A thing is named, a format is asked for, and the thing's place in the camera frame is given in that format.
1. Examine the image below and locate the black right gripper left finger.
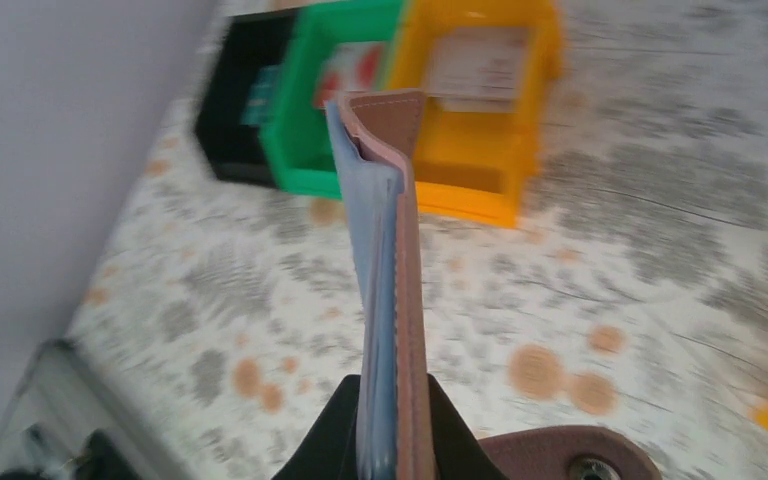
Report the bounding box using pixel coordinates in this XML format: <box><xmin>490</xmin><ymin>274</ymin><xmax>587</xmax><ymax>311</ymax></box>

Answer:
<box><xmin>272</xmin><ymin>375</ymin><xmax>360</xmax><ymax>480</ymax></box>

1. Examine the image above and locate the green storage bin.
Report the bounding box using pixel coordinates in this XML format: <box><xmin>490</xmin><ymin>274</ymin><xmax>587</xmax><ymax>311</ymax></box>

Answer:
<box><xmin>259</xmin><ymin>1</ymin><xmax>402</xmax><ymax>199</ymax></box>

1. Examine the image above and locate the black storage bin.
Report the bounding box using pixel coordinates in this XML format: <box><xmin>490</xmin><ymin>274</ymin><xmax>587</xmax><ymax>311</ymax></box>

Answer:
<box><xmin>193</xmin><ymin>8</ymin><xmax>299</xmax><ymax>188</ymax></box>

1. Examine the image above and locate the floral tablecloth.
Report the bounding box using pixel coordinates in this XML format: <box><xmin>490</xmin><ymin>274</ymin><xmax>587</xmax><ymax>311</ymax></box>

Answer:
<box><xmin>69</xmin><ymin>1</ymin><xmax>768</xmax><ymax>479</ymax></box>

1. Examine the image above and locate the red white card stack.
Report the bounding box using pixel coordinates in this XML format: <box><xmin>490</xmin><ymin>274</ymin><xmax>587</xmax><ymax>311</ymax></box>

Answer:
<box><xmin>312</xmin><ymin>41</ymin><xmax>387</xmax><ymax>110</ymax></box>

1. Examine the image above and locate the yellow storage bin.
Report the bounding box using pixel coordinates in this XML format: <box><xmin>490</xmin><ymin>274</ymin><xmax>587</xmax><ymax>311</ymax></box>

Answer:
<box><xmin>385</xmin><ymin>1</ymin><xmax>563</xmax><ymax>228</ymax></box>

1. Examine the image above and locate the teal card stack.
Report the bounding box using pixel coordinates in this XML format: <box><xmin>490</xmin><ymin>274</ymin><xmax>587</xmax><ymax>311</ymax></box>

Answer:
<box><xmin>240</xmin><ymin>64</ymin><xmax>282</xmax><ymax>127</ymax></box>

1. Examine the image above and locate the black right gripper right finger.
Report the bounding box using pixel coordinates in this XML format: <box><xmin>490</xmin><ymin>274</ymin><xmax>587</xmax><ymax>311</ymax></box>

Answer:
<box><xmin>427</xmin><ymin>374</ymin><xmax>507</xmax><ymax>480</ymax></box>

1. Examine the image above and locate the white floral card stack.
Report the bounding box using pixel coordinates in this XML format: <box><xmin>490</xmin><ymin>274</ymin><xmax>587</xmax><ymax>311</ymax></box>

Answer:
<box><xmin>422</xmin><ymin>26</ymin><xmax>531</xmax><ymax>113</ymax></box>

